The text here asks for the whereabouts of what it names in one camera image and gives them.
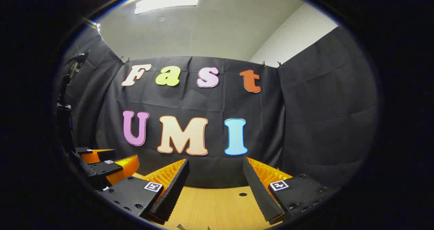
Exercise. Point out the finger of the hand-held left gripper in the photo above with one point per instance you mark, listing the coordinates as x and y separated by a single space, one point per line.
101 154
106 168

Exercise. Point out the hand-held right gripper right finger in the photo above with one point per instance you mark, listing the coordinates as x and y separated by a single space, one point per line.
259 192

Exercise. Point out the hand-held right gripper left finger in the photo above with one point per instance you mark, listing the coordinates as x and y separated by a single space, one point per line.
171 192

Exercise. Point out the black backdrop cloth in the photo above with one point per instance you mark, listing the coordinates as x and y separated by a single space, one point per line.
305 121

